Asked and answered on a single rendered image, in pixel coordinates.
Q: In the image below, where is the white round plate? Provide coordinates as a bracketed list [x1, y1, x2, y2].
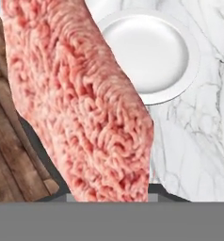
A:
[96, 8, 201, 106]

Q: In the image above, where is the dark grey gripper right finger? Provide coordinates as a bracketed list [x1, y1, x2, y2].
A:
[147, 183, 191, 203]

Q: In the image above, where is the pink raw steak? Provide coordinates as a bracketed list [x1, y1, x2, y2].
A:
[0, 0, 155, 203]

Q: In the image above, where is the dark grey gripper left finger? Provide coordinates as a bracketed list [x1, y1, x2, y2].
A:
[17, 114, 78, 203]

